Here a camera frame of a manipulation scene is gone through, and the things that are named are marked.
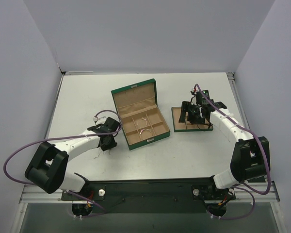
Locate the aluminium frame rail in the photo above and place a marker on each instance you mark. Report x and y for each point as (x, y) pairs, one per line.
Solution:
(186, 153)

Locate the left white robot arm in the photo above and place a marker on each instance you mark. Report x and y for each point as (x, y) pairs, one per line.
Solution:
(48, 167)

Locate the green jewelry box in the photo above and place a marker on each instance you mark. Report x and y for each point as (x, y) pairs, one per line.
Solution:
(135, 101)

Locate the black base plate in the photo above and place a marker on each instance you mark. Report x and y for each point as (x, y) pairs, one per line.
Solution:
(158, 196)

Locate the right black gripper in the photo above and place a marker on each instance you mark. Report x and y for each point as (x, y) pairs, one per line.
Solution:
(188, 111)

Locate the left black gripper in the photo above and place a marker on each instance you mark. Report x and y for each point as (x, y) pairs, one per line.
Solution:
(107, 142)

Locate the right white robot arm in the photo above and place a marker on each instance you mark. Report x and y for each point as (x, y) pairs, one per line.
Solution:
(251, 154)

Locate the silver pearl bangle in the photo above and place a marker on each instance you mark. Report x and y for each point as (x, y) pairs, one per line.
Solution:
(142, 122)
(146, 133)

